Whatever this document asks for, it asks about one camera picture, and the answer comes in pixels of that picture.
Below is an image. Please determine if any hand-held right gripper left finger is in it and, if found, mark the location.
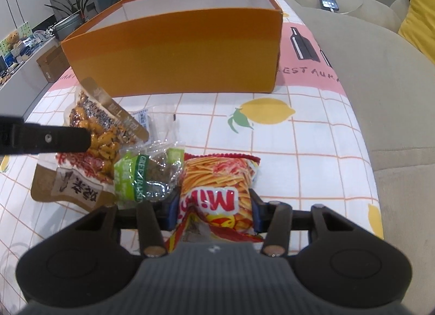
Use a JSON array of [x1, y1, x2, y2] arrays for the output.
[[73, 196, 181, 258]]

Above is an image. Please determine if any long leaf potted plant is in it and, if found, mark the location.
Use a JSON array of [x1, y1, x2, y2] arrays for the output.
[[44, 0, 99, 23]]

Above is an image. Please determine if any stick snack packet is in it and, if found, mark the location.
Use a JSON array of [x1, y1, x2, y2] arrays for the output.
[[165, 152, 262, 251]]

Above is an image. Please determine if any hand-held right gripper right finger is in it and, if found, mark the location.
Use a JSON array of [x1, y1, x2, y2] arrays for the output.
[[250, 189, 347, 258]]

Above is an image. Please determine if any teddy bear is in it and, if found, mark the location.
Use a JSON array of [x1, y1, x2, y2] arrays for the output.
[[5, 31, 24, 47]]

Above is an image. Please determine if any brown cardboard carton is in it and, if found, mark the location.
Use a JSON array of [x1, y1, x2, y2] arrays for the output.
[[37, 45, 70, 83]]

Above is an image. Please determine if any white low console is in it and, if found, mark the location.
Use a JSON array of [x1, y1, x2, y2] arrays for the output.
[[0, 35, 63, 122]]

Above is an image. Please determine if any yellow cushion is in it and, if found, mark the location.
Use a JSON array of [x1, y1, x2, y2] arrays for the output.
[[397, 0, 435, 64]]

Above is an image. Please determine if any checked tablecloth with lemons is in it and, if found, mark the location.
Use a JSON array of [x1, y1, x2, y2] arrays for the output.
[[0, 0, 384, 302]]

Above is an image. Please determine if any dark packet with olive band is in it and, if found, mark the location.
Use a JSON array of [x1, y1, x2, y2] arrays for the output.
[[64, 77, 152, 183]]

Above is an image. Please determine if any green raisin packet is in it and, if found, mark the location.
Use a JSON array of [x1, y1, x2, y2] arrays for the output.
[[114, 106, 186, 210]]

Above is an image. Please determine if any white charging cable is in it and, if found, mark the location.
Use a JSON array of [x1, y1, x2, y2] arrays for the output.
[[331, 0, 365, 16]]

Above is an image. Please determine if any beige sofa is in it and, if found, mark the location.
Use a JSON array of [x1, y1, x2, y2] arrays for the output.
[[279, 0, 435, 315]]

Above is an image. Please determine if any brown peanut snack packet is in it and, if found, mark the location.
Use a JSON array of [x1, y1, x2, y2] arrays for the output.
[[30, 152, 118, 210]]

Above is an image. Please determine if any orange cardboard box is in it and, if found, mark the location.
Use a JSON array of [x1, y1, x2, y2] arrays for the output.
[[60, 0, 284, 96]]

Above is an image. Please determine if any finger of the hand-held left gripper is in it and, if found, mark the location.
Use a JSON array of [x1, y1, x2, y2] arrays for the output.
[[0, 114, 92, 157]]

